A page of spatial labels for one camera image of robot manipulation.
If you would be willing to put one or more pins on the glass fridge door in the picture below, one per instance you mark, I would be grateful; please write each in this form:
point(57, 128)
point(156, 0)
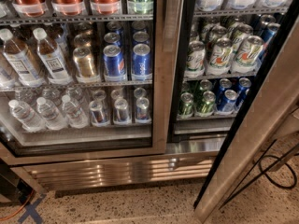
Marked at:
point(159, 30)
point(273, 94)

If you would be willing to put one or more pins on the stainless steel fridge base grille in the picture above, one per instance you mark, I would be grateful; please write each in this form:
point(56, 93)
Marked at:
point(96, 174)

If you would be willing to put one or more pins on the small energy drink can right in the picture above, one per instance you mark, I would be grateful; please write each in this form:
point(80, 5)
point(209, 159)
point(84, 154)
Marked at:
point(142, 110)

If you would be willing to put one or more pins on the small energy drink can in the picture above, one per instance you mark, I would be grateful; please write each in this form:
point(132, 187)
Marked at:
point(121, 112)
point(142, 110)
point(99, 115)

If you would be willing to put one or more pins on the small energy drink can middle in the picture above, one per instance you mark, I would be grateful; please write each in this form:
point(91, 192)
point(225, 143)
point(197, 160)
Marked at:
point(121, 112)

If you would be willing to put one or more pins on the blue pepsi can front right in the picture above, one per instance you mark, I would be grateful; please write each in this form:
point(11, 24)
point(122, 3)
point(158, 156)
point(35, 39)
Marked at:
point(141, 62)

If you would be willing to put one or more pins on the blue pepsi can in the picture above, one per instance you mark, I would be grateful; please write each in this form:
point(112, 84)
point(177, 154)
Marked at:
point(115, 69)
point(141, 62)

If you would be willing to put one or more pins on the green can far left bottom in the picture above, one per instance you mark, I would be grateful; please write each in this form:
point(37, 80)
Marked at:
point(185, 108)

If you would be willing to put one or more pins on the blue pepsi can front left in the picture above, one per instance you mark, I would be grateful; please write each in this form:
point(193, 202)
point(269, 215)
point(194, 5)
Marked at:
point(115, 69)

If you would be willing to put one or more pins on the small energy drink can left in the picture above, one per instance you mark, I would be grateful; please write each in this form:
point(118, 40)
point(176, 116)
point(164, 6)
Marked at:
point(99, 115)

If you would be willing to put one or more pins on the green can bottom shelf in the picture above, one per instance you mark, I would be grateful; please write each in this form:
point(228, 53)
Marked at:
point(206, 105)

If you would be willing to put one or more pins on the green white can far left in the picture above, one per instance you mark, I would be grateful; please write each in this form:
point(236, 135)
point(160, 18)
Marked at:
point(195, 59)

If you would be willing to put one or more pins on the water bottle right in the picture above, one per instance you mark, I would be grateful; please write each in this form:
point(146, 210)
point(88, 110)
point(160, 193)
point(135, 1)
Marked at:
point(76, 116)

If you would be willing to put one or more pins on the water bottle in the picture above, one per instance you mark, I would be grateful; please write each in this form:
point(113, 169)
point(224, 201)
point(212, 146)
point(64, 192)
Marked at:
point(25, 114)
point(51, 114)
point(76, 116)

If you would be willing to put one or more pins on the blue can bottom shelf left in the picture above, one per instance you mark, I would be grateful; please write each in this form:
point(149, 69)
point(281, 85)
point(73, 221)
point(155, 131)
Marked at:
point(227, 103)

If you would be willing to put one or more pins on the blue can shelf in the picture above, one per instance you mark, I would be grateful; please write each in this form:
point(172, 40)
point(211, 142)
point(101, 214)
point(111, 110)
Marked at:
point(227, 103)
point(241, 99)

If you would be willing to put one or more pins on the gold soda can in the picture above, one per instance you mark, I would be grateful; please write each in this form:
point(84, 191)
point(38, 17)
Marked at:
point(87, 71)

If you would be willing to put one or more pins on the green white 7up can left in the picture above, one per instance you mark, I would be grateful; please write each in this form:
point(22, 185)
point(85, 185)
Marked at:
point(219, 59)

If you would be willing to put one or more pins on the green white 7up can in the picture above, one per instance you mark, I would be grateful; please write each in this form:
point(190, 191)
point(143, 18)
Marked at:
point(219, 59)
point(249, 51)

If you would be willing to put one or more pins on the blue can bottom shelf right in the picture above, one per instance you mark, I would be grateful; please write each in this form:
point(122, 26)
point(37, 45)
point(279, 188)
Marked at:
point(241, 99)

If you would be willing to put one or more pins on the water bottle middle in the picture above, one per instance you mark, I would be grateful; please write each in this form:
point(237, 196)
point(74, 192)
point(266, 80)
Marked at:
point(51, 114)

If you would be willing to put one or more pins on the tea bottle white cap right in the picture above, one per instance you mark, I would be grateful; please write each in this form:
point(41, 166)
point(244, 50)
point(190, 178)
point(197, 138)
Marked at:
point(52, 57)

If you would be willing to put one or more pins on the tea bottle white cap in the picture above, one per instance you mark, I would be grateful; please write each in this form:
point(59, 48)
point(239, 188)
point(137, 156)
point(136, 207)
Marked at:
point(22, 60)
point(52, 57)

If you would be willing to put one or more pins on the green white 7up can right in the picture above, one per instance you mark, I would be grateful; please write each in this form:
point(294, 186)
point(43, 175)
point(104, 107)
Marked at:
point(249, 51)

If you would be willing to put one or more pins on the water bottle left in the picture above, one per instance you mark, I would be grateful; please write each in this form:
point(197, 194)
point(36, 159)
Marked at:
point(25, 114)

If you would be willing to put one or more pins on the tea bottle white cap left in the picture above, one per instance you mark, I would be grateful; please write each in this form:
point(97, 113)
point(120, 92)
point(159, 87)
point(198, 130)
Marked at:
point(22, 60)

